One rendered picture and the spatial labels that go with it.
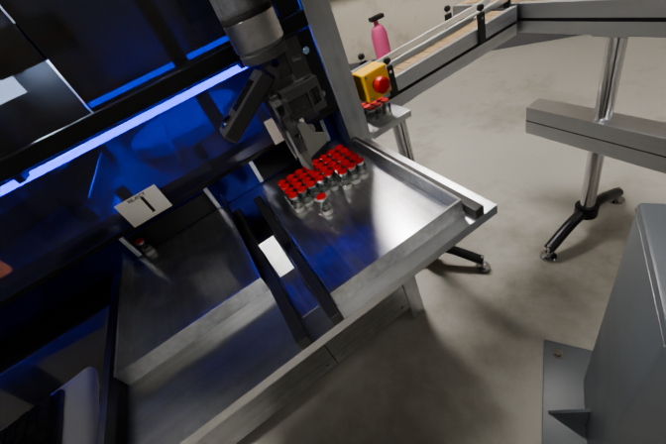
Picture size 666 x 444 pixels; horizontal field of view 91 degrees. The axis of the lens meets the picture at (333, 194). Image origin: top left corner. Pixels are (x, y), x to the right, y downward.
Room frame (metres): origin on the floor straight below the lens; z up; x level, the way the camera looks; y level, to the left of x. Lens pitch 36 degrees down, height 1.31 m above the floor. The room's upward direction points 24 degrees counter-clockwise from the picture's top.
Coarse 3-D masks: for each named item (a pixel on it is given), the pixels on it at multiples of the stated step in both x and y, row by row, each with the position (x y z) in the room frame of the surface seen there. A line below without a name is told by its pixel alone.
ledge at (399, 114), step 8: (392, 104) 0.86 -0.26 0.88; (392, 112) 0.82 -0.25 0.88; (400, 112) 0.80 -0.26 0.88; (408, 112) 0.79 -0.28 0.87; (384, 120) 0.79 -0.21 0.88; (392, 120) 0.77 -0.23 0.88; (400, 120) 0.78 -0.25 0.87; (376, 128) 0.77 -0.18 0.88; (384, 128) 0.76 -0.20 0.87; (376, 136) 0.76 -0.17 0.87
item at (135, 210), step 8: (144, 192) 0.62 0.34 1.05; (152, 192) 0.62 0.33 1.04; (160, 192) 0.63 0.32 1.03; (128, 200) 0.61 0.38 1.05; (136, 200) 0.62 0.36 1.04; (152, 200) 0.62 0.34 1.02; (160, 200) 0.63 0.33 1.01; (120, 208) 0.61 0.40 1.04; (128, 208) 0.61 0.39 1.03; (136, 208) 0.61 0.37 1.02; (144, 208) 0.62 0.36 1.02; (160, 208) 0.62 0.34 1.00; (128, 216) 0.61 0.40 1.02; (136, 216) 0.61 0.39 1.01; (144, 216) 0.61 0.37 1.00; (152, 216) 0.62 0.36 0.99; (136, 224) 0.61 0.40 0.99
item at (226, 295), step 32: (192, 224) 0.70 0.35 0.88; (224, 224) 0.64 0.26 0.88; (128, 256) 0.66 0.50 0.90; (160, 256) 0.63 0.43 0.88; (192, 256) 0.58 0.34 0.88; (224, 256) 0.53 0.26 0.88; (128, 288) 0.55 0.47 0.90; (160, 288) 0.52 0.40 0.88; (192, 288) 0.48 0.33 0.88; (224, 288) 0.45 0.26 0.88; (256, 288) 0.40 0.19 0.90; (128, 320) 0.46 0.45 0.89; (160, 320) 0.44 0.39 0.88; (192, 320) 0.40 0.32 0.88; (128, 352) 0.39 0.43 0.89; (160, 352) 0.35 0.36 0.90; (128, 384) 0.33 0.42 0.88
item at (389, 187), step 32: (384, 160) 0.58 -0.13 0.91; (352, 192) 0.55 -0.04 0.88; (384, 192) 0.51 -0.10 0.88; (416, 192) 0.47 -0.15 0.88; (448, 192) 0.40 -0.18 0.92; (288, 224) 0.54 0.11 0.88; (320, 224) 0.50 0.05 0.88; (352, 224) 0.46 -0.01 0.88; (384, 224) 0.43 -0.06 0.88; (416, 224) 0.39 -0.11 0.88; (448, 224) 0.37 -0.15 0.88; (320, 256) 0.42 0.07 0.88; (352, 256) 0.39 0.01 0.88; (384, 256) 0.33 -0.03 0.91; (352, 288) 0.32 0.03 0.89
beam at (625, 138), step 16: (528, 112) 1.02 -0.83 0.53; (544, 112) 0.96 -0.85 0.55; (560, 112) 0.91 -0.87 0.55; (576, 112) 0.88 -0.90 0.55; (592, 112) 0.84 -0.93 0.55; (528, 128) 1.02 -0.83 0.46; (544, 128) 0.95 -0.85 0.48; (560, 128) 0.90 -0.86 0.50; (576, 128) 0.85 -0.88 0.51; (592, 128) 0.80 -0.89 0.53; (608, 128) 0.75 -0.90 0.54; (624, 128) 0.71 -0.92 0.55; (640, 128) 0.69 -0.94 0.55; (656, 128) 0.66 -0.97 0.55; (576, 144) 0.84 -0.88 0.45; (592, 144) 0.79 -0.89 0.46; (608, 144) 0.74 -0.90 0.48; (624, 144) 0.70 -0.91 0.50; (640, 144) 0.66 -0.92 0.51; (656, 144) 0.63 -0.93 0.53; (624, 160) 0.69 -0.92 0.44; (640, 160) 0.65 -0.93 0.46; (656, 160) 0.62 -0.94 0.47
